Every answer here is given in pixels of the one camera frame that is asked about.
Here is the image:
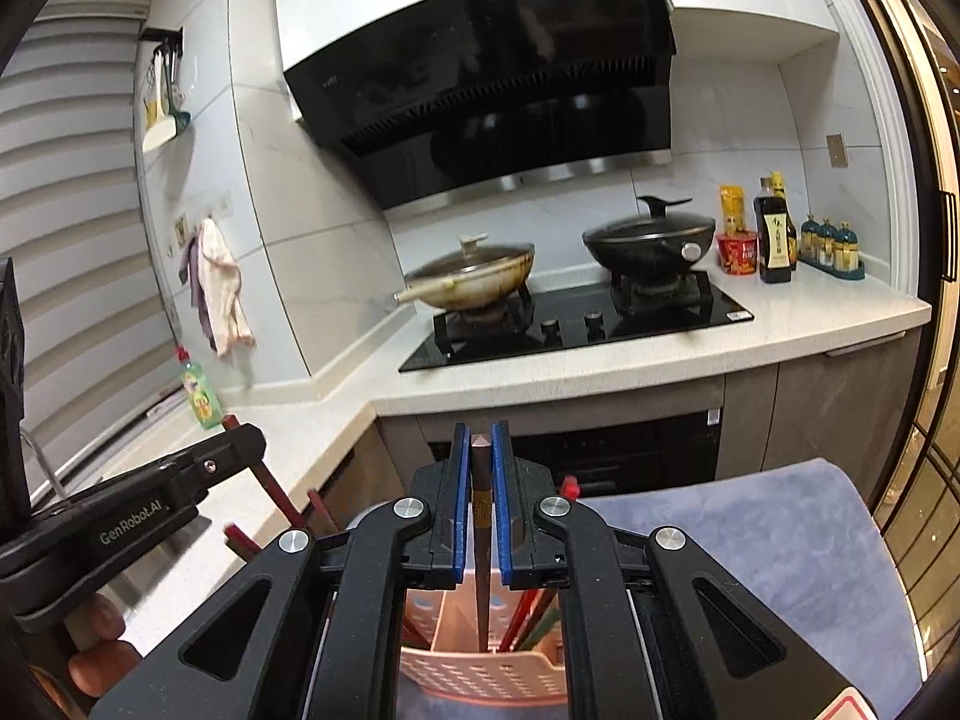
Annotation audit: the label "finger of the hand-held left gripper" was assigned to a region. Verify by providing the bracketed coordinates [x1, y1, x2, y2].
[139, 424, 269, 503]

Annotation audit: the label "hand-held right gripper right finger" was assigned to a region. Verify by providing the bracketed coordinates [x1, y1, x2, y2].
[491, 418, 857, 720]

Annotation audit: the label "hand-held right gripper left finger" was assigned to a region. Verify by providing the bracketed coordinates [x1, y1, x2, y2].
[90, 422, 470, 720]

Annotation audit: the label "brown chopstick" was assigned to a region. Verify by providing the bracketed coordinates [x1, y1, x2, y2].
[469, 444, 496, 650]

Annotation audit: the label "pink perforated utensil holder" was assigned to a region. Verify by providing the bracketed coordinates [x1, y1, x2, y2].
[397, 589, 569, 707]

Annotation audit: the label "person's left hand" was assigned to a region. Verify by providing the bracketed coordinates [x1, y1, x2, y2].
[30, 589, 145, 720]

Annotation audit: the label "green dish soap bottle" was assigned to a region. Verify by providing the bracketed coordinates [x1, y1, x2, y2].
[174, 345, 224, 431]

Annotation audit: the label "red-brown chopstick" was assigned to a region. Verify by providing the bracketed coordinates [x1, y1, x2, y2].
[501, 591, 545, 650]

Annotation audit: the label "black built-in oven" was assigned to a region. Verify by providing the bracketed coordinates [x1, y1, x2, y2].
[426, 405, 725, 497]

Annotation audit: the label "white hanging towel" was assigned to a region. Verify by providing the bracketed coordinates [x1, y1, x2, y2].
[196, 217, 258, 358]

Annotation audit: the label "purple hanging cloth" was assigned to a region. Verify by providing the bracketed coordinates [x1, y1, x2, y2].
[178, 235, 208, 310]

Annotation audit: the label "black gas stove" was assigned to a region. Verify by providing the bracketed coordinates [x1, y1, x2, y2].
[397, 270, 755, 374]

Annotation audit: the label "blue fleece blanket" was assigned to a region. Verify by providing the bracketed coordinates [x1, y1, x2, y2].
[397, 456, 929, 720]

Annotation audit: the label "golden wok with lid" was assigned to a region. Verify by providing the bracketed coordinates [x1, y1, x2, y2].
[394, 234, 538, 313]

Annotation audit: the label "white window blinds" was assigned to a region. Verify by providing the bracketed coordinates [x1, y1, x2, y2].
[0, 4, 182, 482]

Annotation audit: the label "black wok with lid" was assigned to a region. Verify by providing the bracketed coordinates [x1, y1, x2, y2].
[583, 195, 718, 278]

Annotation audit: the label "teal hanging scraper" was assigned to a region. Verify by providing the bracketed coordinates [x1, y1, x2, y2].
[166, 51, 193, 130]

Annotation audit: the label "red instant noodle cup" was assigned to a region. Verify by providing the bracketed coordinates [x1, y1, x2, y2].
[716, 231, 763, 275]

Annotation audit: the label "yellow seasoning packet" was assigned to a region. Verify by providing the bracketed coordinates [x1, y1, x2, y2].
[718, 185, 746, 236]

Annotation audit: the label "dark soy sauce bottle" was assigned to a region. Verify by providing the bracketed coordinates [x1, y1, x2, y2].
[752, 178, 794, 285]

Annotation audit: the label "teal spice jar tray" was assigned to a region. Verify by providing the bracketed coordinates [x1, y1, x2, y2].
[797, 253, 868, 281]

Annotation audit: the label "black range hood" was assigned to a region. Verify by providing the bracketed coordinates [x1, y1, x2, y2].
[283, 0, 677, 213]

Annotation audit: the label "yellow capped sauce bottle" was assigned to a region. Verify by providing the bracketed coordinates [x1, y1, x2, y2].
[771, 171, 800, 272]

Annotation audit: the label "glass sliding door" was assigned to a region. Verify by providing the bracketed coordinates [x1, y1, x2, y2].
[831, 0, 960, 695]

